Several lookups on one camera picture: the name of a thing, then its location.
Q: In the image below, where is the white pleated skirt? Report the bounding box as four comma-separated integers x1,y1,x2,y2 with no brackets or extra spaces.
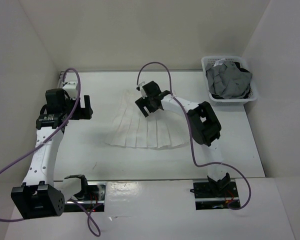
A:
105,89,190,150

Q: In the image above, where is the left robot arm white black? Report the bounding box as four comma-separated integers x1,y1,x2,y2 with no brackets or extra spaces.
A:
10,88,93,220

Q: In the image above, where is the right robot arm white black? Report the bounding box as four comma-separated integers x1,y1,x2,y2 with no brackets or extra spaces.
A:
135,81,231,197

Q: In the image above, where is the grey skirt in basket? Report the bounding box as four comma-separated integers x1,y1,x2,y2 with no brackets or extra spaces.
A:
205,59,253,100

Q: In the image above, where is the dark garment in basket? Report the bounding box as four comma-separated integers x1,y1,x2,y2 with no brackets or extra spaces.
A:
212,59,253,100

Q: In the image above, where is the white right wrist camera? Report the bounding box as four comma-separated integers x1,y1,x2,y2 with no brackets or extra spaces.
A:
136,81,147,98

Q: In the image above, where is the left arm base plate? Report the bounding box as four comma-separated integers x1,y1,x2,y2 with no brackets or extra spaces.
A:
71,181,107,213

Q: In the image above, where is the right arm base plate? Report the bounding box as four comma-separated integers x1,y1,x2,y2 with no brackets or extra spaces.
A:
189,180,241,210

